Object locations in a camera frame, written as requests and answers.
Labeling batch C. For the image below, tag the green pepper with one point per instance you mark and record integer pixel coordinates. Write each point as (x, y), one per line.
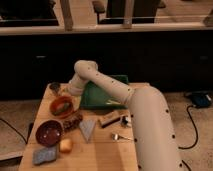
(62, 109)

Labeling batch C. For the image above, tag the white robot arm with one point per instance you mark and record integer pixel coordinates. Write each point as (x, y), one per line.
(156, 145)

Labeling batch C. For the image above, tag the orange bowl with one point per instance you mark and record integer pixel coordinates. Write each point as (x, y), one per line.
(58, 103)

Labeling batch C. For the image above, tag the dark red bowl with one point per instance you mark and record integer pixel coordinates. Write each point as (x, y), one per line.
(49, 133)

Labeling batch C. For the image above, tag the green tray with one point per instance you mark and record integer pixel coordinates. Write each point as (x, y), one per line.
(105, 92)

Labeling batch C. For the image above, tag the wooden brush block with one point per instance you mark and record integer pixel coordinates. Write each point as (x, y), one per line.
(109, 118)

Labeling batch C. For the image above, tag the small black white object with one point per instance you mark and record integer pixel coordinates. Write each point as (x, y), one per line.
(125, 121)

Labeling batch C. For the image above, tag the grey triangular cloth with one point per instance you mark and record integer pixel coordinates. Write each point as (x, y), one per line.
(87, 127)

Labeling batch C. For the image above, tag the brown textured block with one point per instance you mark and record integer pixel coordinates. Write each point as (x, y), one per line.
(72, 123)

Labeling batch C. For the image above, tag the metal fork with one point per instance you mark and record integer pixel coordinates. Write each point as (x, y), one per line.
(118, 137)

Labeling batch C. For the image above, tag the small dark cup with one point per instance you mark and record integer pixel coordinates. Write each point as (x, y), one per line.
(55, 87)

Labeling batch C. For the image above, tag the wooden railing shelf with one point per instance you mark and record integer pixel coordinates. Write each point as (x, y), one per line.
(75, 16)

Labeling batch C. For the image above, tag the black office chair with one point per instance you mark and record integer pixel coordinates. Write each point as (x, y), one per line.
(144, 11)

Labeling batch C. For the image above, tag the grey blue sponge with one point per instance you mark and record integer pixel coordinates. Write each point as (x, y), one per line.
(44, 155)

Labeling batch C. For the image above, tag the blue floor device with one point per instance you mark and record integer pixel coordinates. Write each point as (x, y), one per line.
(200, 100)

